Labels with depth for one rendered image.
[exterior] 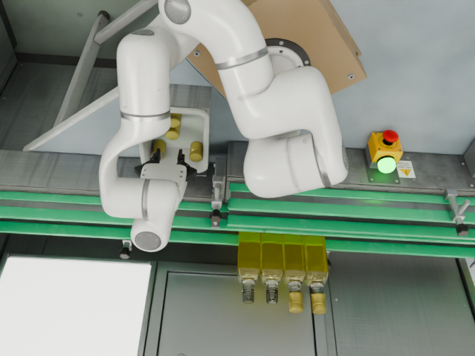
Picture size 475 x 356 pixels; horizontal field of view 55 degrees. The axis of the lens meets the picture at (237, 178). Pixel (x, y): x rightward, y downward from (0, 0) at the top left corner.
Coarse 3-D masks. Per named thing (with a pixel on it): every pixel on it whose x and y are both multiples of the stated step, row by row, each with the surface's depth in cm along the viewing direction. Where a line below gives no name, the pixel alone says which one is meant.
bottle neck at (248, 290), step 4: (248, 280) 114; (244, 284) 114; (248, 284) 114; (252, 284) 114; (244, 288) 113; (248, 288) 113; (252, 288) 113; (244, 292) 113; (248, 292) 112; (252, 292) 113; (244, 296) 112; (248, 296) 112; (252, 296) 112; (244, 300) 112; (248, 300) 114; (252, 300) 112
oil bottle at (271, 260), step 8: (264, 232) 122; (264, 240) 120; (272, 240) 120; (280, 240) 120; (264, 248) 119; (272, 248) 119; (280, 248) 119; (264, 256) 117; (272, 256) 117; (280, 256) 117; (264, 264) 116; (272, 264) 116; (280, 264) 116; (264, 272) 114; (272, 272) 115; (280, 272) 115; (264, 280) 115; (272, 280) 114; (280, 280) 115
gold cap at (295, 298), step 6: (288, 294) 114; (294, 294) 112; (300, 294) 113; (288, 300) 113; (294, 300) 111; (300, 300) 112; (294, 306) 110; (300, 306) 111; (294, 312) 112; (300, 312) 112
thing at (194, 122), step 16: (176, 112) 105; (192, 112) 105; (192, 128) 119; (208, 128) 109; (144, 144) 115; (176, 144) 124; (208, 144) 113; (144, 160) 118; (160, 160) 122; (176, 160) 122; (208, 160) 118
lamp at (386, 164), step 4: (384, 156) 117; (388, 156) 117; (380, 160) 117; (384, 160) 116; (388, 160) 116; (392, 160) 116; (380, 164) 117; (384, 164) 116; (388, 164) 116; (392, 164) 116; (380, 168) 117; (384, 168) 117; (388, 168) 116; (392, 168) 117; (384, 172) 118; (388, 172) 118
